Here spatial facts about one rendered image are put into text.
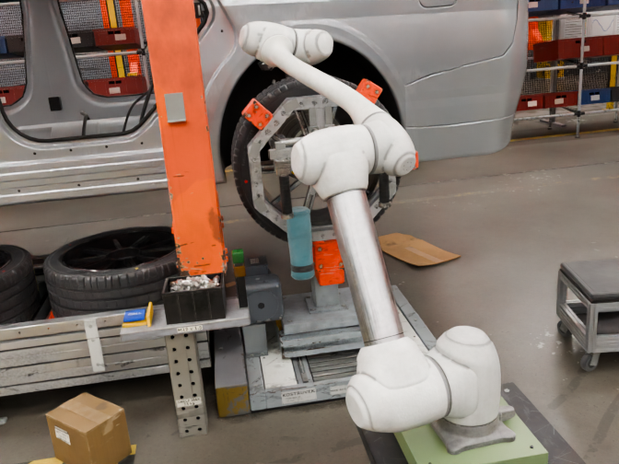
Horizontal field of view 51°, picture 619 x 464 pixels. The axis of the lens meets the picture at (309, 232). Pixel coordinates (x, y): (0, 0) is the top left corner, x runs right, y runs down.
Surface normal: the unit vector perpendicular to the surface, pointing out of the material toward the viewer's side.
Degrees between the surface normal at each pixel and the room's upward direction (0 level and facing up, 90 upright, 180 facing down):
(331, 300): 90
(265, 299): 90
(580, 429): 0
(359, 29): 90
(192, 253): 90
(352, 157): 67
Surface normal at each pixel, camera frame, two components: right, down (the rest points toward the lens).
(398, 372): 0.20, -0.26
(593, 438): -0.07, -0.95
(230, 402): 0.15, 0.29
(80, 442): -0.57, 0.29
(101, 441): 0.82, 0.12
